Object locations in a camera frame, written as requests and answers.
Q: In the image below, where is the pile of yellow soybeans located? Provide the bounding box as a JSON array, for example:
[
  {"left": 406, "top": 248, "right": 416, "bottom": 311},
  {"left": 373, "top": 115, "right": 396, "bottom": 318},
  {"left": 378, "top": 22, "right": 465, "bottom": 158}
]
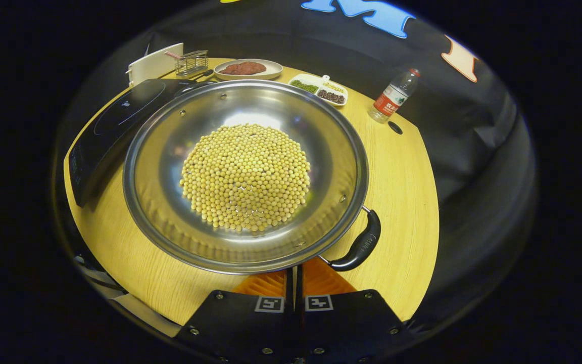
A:
[{"left": 179, "top": 124, "right": 312, "bottom": 233}]

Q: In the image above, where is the black power cable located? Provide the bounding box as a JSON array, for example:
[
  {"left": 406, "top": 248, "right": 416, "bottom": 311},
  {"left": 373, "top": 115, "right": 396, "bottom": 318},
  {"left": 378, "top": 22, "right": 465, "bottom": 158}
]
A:
[{"left": 185, "top": 69, "right": 216, "bottom": 84}]

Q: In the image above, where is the white toaster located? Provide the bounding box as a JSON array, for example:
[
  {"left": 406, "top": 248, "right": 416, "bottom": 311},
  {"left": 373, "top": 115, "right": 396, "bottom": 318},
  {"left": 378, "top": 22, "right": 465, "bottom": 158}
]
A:
[{"left": 126, "top": 42, "right": 184, "bottom": 88}]

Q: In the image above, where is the black induction cooktop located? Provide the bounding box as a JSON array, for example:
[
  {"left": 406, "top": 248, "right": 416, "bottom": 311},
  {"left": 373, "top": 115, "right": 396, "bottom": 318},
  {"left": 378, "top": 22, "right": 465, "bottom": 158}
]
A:
[{"left": 67, "top": 78, "right": 216, "bottom": 208}]

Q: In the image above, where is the white divided bean dish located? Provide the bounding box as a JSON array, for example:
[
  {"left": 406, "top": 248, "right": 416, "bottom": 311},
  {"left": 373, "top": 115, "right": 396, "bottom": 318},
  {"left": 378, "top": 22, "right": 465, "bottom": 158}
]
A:
[{"left": 288, "top": 73, "right": 349, "bottom": 107}]

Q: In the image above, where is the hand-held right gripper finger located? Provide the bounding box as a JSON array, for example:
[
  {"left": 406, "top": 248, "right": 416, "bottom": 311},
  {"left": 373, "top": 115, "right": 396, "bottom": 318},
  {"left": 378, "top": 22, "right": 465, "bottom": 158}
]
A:
[
  {"left": 175, "top": 268, "right": 296, "bottom": 364},
  {"left": 296, "top": 257, "right": 418, "bottom": 364}
]

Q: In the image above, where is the white round plate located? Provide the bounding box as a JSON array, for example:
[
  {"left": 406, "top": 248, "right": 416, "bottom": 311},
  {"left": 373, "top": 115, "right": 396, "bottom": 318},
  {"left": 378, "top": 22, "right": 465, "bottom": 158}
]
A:
[{"left": 213, "top": 59, "right": 283, "bottom": 81}]

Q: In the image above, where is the clear bottle with red label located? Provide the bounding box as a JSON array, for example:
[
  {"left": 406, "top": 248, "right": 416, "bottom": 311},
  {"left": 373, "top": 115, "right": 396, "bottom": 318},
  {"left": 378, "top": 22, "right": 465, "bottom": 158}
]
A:
[{"left": 368, "top": 68, "right": 421, "bottom": 124}]

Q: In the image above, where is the wire mesh basket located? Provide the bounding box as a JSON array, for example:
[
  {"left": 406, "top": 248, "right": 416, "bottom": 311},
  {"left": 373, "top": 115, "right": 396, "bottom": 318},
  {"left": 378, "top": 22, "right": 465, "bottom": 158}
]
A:
[{"left": 174, "top": 50, "right": 209, "bottom": 77}]

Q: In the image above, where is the stainless steel pot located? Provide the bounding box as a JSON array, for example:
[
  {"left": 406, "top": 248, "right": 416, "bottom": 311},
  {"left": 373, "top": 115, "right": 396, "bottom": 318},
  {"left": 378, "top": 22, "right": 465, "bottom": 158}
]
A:
[{"left": 122, "top": 79, "right": 382, "bottom": 276}]

